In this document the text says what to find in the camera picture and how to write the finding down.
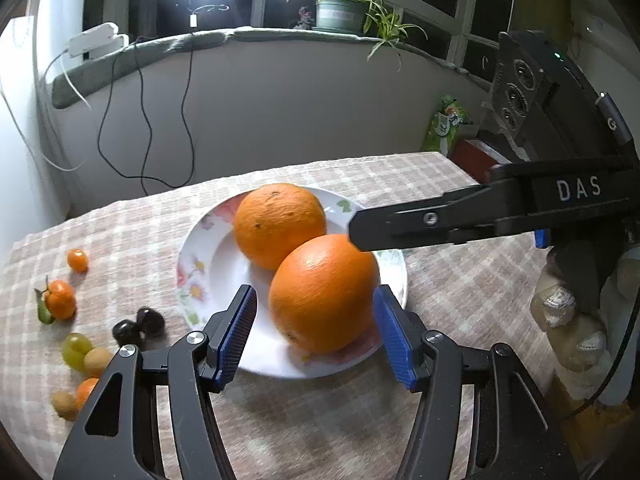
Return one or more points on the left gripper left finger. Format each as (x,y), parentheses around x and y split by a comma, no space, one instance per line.
(116,434)

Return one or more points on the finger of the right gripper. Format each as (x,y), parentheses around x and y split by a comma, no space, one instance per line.
(452,218)

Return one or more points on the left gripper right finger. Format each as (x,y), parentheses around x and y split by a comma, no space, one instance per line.
(513,433)

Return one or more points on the dark cherry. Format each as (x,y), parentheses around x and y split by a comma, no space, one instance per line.
(150,322)
(128,332)

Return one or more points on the tan longan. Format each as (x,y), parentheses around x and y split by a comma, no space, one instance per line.
(96,361)
(64,405)

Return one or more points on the small orange tomato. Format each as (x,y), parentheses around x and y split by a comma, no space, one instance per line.
(84,390)

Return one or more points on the green grape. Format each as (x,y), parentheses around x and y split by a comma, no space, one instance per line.
(74,348)

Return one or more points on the mandarin with green leaf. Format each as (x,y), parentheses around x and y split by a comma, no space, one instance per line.
(56,302)

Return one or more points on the small orange kumquat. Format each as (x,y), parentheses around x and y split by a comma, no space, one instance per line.
(78,260)

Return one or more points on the gloved right hand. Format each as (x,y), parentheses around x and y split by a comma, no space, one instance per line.
(575,319)

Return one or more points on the red box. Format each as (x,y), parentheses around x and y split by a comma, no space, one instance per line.
(475,158)

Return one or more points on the green snack bag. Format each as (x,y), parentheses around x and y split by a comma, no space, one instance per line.
(444,126)

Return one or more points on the floral white plate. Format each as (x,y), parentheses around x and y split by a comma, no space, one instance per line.
(211,268)

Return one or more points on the pink plaid tablecloth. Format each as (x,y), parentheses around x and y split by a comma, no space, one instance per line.
(353,425)

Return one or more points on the large orange front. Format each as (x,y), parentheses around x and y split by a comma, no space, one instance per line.
(320,298)

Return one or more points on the large orange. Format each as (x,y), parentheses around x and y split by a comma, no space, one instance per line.
(275,219)
(320,298)

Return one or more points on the large orange rear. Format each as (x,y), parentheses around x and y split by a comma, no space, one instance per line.
(275,219)

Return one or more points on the potted spider plant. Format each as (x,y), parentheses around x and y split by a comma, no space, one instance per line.
(355,17)

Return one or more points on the white power strip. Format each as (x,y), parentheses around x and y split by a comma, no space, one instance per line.
(102,37)

